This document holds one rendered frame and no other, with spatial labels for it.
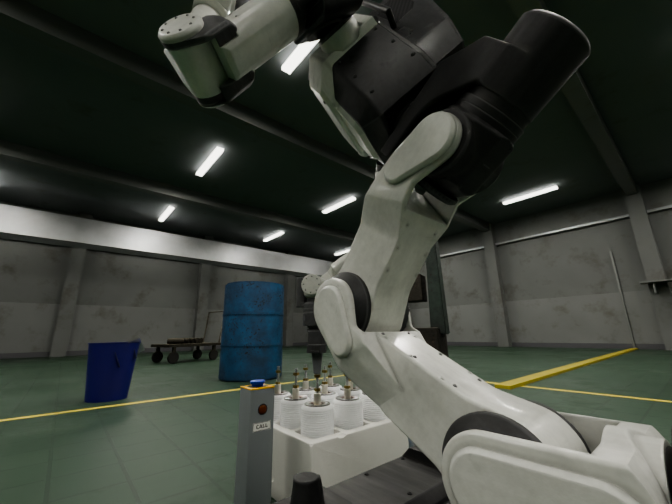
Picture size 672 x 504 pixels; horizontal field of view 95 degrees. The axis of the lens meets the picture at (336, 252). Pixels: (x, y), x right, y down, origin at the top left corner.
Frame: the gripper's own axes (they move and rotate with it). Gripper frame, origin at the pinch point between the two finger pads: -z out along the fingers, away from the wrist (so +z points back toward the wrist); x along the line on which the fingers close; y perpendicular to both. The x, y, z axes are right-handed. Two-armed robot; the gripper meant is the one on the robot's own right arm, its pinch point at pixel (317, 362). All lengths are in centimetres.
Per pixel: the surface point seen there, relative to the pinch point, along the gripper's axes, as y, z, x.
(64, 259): -719, 213, -704
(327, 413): 3.1, -13.2, 3.5
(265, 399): -13.2, -8.1, 9.8
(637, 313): 702, 42, -624
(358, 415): 12.3, -15.6, -4.1
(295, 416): -6.9, -15.7, -4.5
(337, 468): 5.7, -26.1, 5.3
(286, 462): -8.4, -25.7, 1.8
